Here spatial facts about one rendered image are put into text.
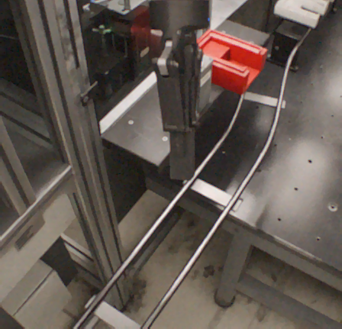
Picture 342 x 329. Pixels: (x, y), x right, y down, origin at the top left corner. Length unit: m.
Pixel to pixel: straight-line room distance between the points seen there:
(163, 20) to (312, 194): 0.70
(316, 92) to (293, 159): 0.31
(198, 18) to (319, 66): 1.02
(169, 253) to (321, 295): 0.64
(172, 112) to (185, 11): 0.12
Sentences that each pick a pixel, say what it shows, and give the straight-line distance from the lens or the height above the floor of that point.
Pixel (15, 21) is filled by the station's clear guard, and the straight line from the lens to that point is 0.59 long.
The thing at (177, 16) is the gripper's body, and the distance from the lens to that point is 0.48.
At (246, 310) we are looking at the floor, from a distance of 1.61.
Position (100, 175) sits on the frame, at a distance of 0.90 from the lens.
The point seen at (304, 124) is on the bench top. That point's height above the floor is 0.68.
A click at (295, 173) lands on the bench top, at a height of 0.68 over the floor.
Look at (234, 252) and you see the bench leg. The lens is 1.19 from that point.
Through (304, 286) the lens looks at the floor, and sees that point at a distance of 1.70.
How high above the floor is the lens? 1.51
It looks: 51 degrees down
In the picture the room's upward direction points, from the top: straight up
